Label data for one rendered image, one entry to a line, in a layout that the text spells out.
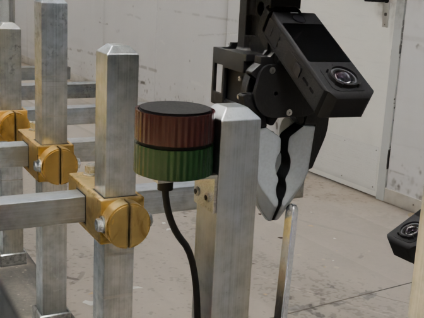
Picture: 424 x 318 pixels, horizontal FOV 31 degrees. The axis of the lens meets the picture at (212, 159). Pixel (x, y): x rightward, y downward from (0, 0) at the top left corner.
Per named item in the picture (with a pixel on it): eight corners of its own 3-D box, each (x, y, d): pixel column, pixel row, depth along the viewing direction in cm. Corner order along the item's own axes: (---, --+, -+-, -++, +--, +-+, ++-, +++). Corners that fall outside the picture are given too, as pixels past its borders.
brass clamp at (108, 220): (111, 208, 95) (112, 168, 94) (155, 245, 83) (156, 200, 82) (62, 213, 92) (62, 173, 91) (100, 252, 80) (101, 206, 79)
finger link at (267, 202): (246, 204, 75) (252, 110, 72) (278, 224, 70) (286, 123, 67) (217, 207, 73) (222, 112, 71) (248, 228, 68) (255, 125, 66)
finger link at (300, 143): (273, 201, 76) (279, 109, 74) (307, 220, 71) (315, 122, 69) (245, 204, 75) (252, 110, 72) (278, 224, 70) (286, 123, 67)
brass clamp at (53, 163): (54, 159, 116) (54, 126, 115) (82, 183, 105) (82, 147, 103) (12, 162, 113) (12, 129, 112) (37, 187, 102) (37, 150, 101)
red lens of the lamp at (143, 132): (192, 127, 62) (194, 100, 61) (228, 144, 57) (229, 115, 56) (122, 131, 59) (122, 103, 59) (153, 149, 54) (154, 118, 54)
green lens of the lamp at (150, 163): (191, 158, 63) (192, 131, 62) (226, 177, 57) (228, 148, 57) (121, 163, 60) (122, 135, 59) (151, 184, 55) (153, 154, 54)
